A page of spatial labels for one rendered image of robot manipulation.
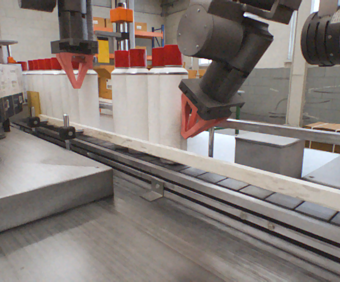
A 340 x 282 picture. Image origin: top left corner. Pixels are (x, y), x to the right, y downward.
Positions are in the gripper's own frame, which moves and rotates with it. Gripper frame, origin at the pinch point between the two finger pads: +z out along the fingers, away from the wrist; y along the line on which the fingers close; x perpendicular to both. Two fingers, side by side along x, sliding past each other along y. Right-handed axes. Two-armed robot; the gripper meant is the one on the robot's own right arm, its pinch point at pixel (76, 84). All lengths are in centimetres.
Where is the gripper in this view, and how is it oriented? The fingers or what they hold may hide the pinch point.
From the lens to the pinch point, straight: 68.2
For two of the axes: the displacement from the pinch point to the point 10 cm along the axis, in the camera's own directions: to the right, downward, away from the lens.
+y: 6.9, 1.7, -7.1
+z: -0.1, 9.8, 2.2
